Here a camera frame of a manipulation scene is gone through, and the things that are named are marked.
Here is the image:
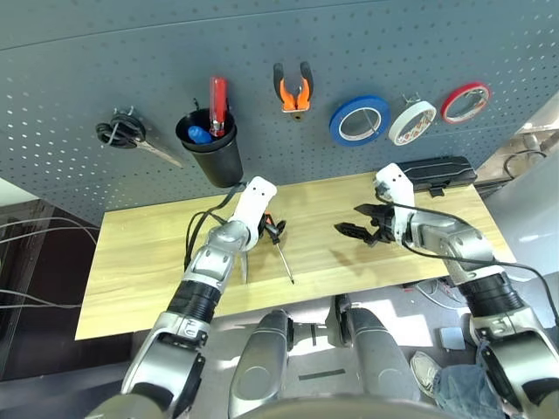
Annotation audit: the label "black tool case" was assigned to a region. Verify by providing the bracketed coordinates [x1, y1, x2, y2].
[395, 155, 478, 197]

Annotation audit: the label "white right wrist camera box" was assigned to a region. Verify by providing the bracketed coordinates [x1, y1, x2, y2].
[375, 162, 416, 210]

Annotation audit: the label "red tape roll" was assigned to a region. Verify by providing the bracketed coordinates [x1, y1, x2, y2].
[439, 81, 493, 127]

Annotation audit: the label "orange black screwdriver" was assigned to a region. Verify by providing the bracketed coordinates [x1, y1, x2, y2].
[264, 212, 296, 285]

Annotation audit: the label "white tape roll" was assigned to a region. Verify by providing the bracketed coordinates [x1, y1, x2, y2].
[388, 100, 438, 147]

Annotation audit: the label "thin grey cable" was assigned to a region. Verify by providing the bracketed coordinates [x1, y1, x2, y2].
[0, 290, 82, 311]
[0, 217, 100, 245]

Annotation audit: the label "red handled screwdriver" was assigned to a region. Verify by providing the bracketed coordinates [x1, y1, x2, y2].
[209, 77, 229, 137]

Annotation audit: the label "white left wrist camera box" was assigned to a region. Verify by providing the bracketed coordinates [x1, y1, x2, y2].
[231, 175, 278, 228]

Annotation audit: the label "black plastic cup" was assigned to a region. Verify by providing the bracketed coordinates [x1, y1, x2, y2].
[175, 108, 245, 189]

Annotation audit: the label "orange black pliers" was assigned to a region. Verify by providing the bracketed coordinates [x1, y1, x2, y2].
[273, 61, 314, 124]

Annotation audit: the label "white sneaker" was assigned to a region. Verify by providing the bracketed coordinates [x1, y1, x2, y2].
[410, 351, 442, 401]

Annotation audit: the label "grey right robot leg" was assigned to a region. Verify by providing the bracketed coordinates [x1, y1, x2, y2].
[334, 294, 423, 402]

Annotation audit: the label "blue marker pen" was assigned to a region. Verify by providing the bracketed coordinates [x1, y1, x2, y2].
[187, 126, 214, 145]

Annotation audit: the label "blue jeans leg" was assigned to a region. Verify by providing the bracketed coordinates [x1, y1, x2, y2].
[434, 364, 521, 419]

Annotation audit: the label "black handled scissors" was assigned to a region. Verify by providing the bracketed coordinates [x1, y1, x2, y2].
[95, 107, 185, 169]

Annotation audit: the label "blue tape roll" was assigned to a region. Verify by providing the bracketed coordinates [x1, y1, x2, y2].
[328, 94, 392, 148]

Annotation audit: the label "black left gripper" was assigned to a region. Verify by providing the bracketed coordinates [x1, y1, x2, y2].
[257, 212, 287, 244]

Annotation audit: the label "black looped cable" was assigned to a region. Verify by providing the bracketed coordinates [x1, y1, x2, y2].
[504, 149, 547, 178]

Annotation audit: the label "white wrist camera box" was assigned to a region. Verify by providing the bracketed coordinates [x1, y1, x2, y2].
[375, 162, 416, 210]
[231, 175, 278, 228]

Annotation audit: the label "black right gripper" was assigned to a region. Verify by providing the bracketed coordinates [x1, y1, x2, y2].
[334, 203, 401, 245]

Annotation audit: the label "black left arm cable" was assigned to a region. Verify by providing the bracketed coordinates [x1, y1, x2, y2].
[183, 182, 245, 271]

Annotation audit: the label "small grey box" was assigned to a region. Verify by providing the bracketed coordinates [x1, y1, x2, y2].
[439, 326, 466, 350]

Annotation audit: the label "grey left robot leg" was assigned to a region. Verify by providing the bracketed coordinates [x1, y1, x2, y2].
[227, 309, 293, 418]

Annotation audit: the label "grey pegboard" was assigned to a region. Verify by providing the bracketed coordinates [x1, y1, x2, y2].
[0, 0, 559, 228]

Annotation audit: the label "grey robot leg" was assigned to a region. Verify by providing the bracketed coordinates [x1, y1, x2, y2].
[227, 309, 293, 418]
[334, 294, 423, 402]

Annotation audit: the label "white floor cables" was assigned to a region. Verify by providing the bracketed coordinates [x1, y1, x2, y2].
[414, 278, 471, 309]

